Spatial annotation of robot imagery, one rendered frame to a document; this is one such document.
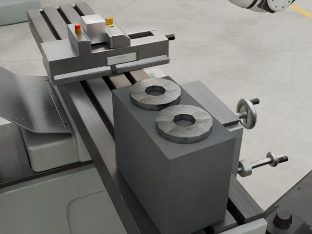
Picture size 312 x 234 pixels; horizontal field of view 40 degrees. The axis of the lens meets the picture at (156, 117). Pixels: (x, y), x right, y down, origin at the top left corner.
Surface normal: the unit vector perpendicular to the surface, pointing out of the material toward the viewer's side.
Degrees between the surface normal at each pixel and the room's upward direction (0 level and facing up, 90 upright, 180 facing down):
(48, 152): 90
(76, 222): 90
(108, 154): 0
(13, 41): 0
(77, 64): 90
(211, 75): 0
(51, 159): 90
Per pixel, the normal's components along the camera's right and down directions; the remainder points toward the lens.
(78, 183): 0.40, 0.52
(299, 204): 0.00, -0.82
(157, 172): -0.89, 0.26
